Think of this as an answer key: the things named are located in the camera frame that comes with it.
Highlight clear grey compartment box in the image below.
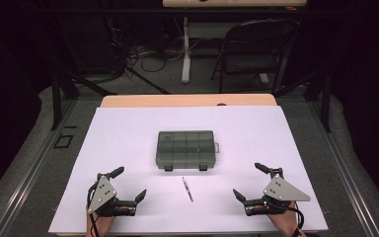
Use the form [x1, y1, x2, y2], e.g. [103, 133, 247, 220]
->
[155, 129, 221, 172]

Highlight black folding chair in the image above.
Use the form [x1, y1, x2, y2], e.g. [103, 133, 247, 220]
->
[210, 18, 300, 95]

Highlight person's right hand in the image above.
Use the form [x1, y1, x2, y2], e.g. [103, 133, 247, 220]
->
[268, 207, 299, 229]

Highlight person's left hand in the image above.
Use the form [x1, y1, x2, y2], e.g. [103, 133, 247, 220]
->
[86, 210, 116, 233]

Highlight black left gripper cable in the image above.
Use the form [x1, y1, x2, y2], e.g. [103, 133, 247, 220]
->
[86, 182, 102, 237]

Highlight bundle of floor cables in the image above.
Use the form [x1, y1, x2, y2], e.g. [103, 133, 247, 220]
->
[124, 40, 187, 74]

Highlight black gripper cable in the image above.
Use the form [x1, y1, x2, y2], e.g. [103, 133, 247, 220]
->
[275, 200, 306, 231]
[86, 182, 102, 237]

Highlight white desk leg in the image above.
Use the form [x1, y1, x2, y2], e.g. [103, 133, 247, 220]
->
[181, 16, 192, 85]

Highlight light desk top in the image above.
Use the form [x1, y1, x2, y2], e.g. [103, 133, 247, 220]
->
[162, 0, 308, 8]

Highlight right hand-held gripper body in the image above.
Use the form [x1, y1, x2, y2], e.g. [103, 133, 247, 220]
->
[244, 167, 312, 217]

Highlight metal floor rail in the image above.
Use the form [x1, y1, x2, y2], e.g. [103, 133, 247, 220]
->
[309, 98, 379, 237]
[0, 98, 79, 237]

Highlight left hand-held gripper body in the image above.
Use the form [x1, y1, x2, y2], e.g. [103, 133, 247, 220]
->
[87, 172, 138, 217]

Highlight wooden table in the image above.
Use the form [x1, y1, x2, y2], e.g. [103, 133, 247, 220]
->
[100, 93, 278, 109]

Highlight black metal stand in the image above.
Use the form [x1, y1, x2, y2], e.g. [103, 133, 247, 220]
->
[272, 68, 332, 133]
[49, 63, 117, 131]

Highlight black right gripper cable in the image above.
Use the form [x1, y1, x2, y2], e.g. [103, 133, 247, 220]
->
[275, 200, 306, 231]

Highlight black tripod leg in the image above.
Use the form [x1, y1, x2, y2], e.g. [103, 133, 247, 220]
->
[124, 65, 172, 96]

